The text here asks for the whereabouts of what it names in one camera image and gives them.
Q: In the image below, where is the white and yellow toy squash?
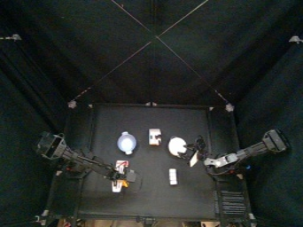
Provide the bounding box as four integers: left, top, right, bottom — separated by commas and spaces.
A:
111, 178, 131, 193

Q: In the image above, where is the white round plate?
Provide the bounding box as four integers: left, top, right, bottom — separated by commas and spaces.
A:
167, 136, 188, 157

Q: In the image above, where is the cream paper tag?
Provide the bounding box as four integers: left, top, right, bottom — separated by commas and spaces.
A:
188, 150, 200, 168

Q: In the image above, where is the red and white carton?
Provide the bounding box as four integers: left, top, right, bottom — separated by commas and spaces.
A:
115, 160, 131, 174

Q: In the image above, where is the white rectangular block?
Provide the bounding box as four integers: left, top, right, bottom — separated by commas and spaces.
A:
168, 168, 179, 186

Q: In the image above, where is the blue and white bowl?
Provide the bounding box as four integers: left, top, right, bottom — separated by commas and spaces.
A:
116, 131, 139, 156

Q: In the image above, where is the thin diagonal frame cord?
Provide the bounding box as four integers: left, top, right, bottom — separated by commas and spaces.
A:
69, 0, 211, 103
109, 0, 232, 106

